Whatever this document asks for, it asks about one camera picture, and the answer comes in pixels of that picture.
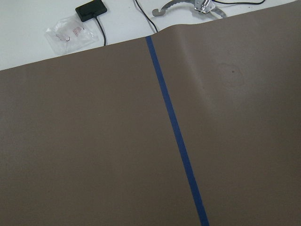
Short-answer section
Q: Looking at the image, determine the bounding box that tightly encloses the brown paper table mat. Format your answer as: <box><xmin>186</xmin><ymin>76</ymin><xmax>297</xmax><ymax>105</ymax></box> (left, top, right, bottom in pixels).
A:
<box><xmin>0</xmin><ymin>2</ymin><xmax>301</xmax><ymax>226</ymax></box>

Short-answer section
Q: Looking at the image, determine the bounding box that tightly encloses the clear plastic bag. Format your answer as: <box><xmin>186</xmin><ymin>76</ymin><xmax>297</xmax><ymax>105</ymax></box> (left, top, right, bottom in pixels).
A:
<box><xmin>45</xmin><ymin>15</ymin><xmax>99</xmax><ymax>55</ymax></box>

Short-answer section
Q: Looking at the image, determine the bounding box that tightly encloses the small black square device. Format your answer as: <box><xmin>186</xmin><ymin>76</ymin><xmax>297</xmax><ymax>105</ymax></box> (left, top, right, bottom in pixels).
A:
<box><xmin>75</xmin><ymin>0</ymin><xmax>108</xmax><ymax>22</ymax></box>

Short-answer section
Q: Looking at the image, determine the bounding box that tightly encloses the pink green stick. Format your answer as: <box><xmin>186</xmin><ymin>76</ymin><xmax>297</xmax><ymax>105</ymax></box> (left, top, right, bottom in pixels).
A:
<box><xmin>151</xmin><ymin>0</ymin><xmax>228</xmax><ymax>18</ymax></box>

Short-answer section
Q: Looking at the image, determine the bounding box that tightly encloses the black device cable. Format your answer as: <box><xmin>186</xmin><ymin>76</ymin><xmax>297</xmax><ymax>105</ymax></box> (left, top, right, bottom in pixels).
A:
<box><xmin>94</xmin><ymin>16</ymin><xmax>107</xmax><ymax>46</ymax></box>

